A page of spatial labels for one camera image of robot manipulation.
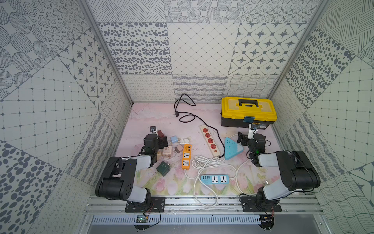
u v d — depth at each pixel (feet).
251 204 2.41
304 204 2.50
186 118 3.64
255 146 2.40
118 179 1.45
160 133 3.22
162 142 2.81
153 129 2.68
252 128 2.68
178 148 3.05
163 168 2.68
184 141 3.13
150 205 2.31
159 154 2.87
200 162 2.83
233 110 3.13
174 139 3.22
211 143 3.12
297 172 1.50
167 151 2.88
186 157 2.89
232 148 2.98
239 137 2.87
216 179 2.62
